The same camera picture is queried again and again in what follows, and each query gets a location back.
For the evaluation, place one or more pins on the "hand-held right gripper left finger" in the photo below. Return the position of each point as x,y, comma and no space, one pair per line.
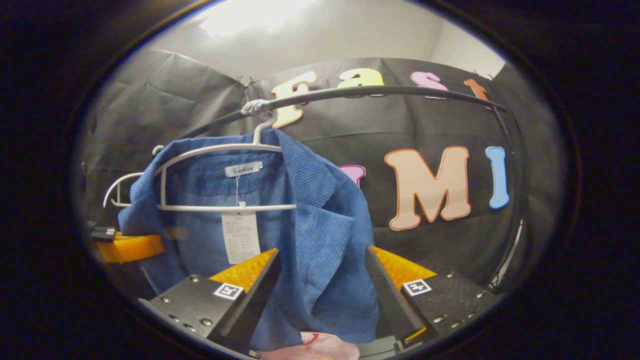
260,295

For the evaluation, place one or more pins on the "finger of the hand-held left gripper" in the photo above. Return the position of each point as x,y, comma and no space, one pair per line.
132,247

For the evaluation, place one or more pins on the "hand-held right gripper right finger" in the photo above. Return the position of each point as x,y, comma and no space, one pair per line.
387,295

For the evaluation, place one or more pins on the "pink laundry hamper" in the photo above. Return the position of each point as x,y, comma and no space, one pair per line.
320,347

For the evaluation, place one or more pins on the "small white clothes hanger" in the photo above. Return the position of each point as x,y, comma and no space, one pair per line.
117,185

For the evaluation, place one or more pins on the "large white clothes hanger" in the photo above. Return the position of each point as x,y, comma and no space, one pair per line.
220,148

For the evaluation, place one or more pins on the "black clothes rack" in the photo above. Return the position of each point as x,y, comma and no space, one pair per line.
380,90

